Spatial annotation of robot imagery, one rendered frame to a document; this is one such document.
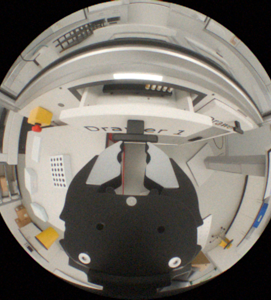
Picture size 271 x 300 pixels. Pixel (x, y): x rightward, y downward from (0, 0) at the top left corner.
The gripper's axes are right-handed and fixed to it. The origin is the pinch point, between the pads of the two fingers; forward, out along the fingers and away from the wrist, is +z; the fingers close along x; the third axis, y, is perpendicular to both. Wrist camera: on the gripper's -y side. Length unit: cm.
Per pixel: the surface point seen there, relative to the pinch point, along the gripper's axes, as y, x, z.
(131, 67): -11.2, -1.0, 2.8
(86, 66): -12.2, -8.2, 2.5
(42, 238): 181, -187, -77
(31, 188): 26, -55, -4
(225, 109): -8.3, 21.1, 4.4
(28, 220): 265, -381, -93
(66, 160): 11.8, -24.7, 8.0
